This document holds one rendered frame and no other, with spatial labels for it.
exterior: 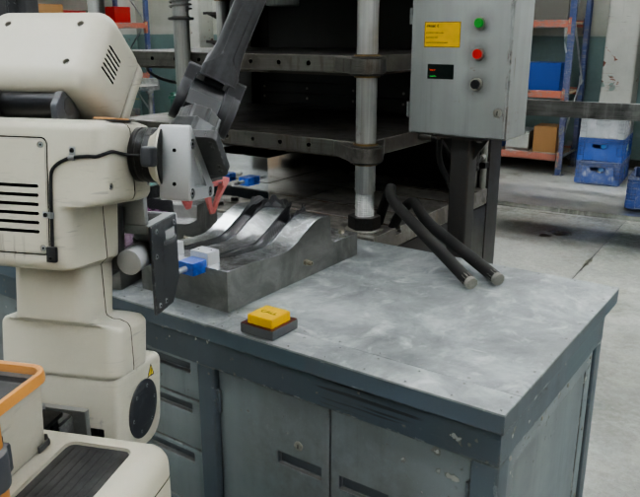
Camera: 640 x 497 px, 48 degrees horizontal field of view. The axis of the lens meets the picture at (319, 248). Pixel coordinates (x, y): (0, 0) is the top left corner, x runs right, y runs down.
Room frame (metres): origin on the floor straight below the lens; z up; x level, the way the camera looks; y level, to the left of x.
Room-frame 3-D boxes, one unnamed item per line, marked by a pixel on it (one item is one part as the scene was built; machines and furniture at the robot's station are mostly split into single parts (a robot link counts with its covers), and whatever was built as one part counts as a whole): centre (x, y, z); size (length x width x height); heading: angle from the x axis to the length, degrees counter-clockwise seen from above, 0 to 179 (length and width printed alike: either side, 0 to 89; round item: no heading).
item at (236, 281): (1.68, 0.15, 0.87); 0.50 x 0.26 x 0.14; 145
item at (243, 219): (1.67, 0.17, 0.92); 0.35 x 0.16 x 0.09; 145
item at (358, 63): (2.73, 0.12, 1.20); 1.29 x 0.83 x 0.19; 55
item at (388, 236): (2.74, 0.13, 0.76); 1.30 x 0.84 x 0.07; 55
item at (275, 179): (2.64, 0.14, 0.87); 0.50 x 0.27 x 0.17; 145
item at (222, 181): (1.45, 0.23, 1.05); 0.07 x 0.07 x 0.09; 55
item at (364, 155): (2.73, 0.12, 0.96); 1.29 x 0.83 x 0.18; 55
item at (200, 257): (1.43, 0.27, 0.89); 0.13 x 0.05 x 0.05; 145
